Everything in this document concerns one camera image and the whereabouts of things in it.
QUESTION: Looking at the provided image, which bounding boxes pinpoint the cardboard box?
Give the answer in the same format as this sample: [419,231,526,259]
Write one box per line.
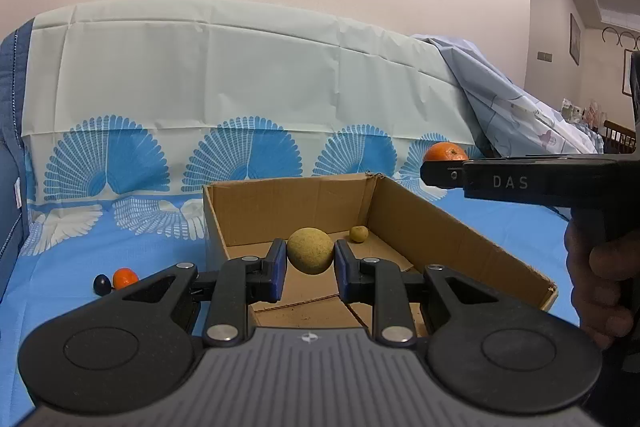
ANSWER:
[202,173,559,344]

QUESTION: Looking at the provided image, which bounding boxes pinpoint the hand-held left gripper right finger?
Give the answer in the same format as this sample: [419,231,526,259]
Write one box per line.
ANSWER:
[333,238,506,349]

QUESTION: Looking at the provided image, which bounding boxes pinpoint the cluttered tabletop items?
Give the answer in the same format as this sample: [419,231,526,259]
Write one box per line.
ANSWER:
[560,98,609,128]

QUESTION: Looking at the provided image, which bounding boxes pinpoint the large tan round fruit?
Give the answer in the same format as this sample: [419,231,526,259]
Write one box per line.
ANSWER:
[286,227,334,277]

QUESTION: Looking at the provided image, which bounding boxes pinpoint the blue fan-patterned sheet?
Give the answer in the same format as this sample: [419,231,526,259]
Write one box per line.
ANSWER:
[0,0,581,427]

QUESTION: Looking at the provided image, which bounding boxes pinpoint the narrow framed wall picture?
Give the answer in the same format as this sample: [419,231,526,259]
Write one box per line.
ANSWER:
[569,12,582,67]

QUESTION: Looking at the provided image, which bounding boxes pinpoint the pale blue printed blanket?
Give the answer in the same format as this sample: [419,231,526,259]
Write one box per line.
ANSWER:
[412,34,608,156]

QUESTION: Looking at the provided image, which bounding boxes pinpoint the curved metal wall decor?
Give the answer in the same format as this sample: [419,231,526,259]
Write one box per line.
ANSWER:
[602,25,640,50]

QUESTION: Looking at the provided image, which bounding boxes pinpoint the small framed wall picture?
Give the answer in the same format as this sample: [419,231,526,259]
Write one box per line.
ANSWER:
[622,49,634,97]

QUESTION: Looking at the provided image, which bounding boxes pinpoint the small orange tangerine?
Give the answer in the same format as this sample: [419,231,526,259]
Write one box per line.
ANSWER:
[112,267,140,291]

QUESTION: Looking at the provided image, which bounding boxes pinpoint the wooden chair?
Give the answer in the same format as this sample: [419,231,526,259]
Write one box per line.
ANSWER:
[603,120,632,154]

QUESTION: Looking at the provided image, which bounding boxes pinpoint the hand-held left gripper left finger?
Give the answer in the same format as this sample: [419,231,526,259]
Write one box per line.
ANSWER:
[107,238,288,349]

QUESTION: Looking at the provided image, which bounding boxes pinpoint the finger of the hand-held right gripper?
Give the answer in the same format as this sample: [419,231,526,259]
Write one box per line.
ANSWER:
[420,159,468,189]

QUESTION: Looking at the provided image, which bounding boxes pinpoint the large orange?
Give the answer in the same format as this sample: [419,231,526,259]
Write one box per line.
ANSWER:
[424,142,470,163]

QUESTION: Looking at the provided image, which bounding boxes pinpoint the person's right hand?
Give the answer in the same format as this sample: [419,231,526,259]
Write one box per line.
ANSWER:
[564,211,640,353]

